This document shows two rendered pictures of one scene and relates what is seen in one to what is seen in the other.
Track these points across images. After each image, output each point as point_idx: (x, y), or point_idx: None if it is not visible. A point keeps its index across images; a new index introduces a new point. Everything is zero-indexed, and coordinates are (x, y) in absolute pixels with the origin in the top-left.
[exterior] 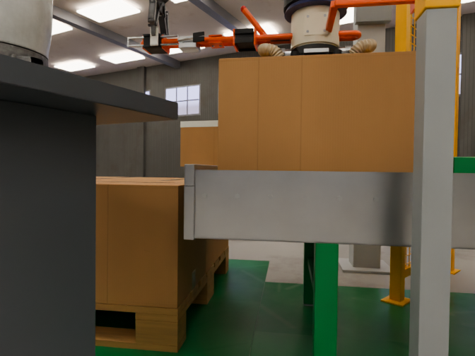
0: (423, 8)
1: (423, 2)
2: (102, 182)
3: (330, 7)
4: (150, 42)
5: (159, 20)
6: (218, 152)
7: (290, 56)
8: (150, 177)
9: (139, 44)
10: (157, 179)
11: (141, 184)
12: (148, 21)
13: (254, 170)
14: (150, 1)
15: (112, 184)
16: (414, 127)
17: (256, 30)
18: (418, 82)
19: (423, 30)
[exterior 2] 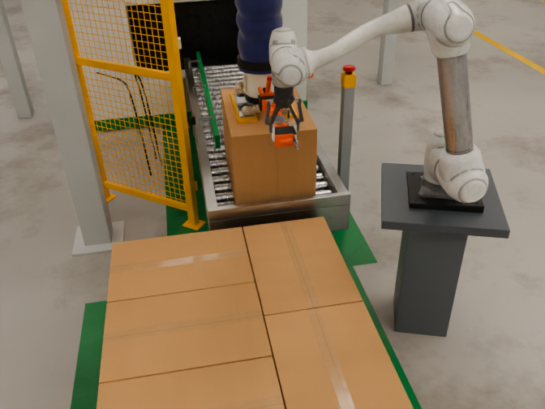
0: (354, 87)
1: (354, 84)
2: (319, 259)
3: (310, 77)
4: (296, 136)
5: (277, 113)
6: (315, 184)
7: (306, 109)
8: (125, 310)
9: (295, 143)
10: (190, 277)
11: (330, 231)
12: (302, 121)
13: (339, 177)
14: (300, 103)
15: (336, 244)
16: (343, 127)
17: (269, 91)
18: (346, 111)
19: (351, 94)
